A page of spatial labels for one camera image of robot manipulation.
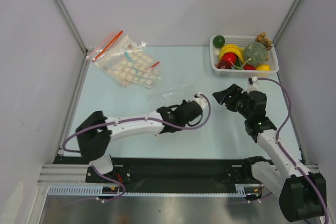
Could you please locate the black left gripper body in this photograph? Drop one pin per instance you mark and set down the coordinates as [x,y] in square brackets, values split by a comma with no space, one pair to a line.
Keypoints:
[182,103]

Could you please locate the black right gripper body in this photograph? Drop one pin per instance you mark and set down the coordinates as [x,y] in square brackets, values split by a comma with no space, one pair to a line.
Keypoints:
[233,98]

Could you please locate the clear zip bag red zipper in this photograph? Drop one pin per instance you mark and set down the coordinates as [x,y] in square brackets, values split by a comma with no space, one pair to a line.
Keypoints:
[171,96]

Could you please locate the green netted melon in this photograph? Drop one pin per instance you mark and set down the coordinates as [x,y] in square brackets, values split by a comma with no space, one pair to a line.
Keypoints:
[255,54]

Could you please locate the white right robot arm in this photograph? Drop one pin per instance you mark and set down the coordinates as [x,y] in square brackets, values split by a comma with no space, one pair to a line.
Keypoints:
[301,193]

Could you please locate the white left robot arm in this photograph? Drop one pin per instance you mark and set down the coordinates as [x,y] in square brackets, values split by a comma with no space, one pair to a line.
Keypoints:
[96,131]

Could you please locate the polka dot zip bags pile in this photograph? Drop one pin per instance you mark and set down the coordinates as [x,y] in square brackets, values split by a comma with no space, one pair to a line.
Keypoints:
[127,62]

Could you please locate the clear bag with red zipper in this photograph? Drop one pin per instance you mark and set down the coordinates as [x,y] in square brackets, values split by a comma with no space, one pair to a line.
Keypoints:
[104,46]

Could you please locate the dark red apple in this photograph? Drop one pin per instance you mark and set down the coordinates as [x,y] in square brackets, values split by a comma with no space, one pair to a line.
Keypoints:
[223,65]

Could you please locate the small red tomato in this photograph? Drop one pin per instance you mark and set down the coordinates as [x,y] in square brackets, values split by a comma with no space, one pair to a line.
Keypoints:
[248,67]

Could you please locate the green cucumber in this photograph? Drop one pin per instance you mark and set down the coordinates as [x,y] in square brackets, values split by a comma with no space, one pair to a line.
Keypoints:
[238,64]

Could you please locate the bright red apple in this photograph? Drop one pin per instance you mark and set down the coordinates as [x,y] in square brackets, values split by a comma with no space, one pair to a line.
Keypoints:
[230,58]

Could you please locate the yellow lemon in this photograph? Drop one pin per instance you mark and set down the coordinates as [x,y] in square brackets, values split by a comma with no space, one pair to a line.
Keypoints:
[263,67]

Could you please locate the yellow banana bunch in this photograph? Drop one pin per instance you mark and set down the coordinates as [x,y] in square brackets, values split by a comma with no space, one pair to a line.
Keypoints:
[234,49]

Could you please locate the green lime ball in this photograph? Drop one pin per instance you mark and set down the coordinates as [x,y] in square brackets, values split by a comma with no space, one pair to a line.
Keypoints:
[218,41]

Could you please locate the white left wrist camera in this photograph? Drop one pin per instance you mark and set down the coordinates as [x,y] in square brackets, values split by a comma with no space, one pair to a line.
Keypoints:
[200,100]

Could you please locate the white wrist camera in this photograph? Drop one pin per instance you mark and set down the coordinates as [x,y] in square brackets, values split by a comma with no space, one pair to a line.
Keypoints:
[253,83]
[200,100]

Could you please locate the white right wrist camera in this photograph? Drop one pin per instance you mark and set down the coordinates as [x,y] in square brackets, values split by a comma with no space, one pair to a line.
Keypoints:
[253,83]

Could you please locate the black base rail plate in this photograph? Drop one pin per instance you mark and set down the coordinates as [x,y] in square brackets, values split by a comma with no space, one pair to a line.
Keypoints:
[176,172]

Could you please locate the white slotted cable duct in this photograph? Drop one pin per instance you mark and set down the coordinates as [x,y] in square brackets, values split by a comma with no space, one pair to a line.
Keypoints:
[235,190]

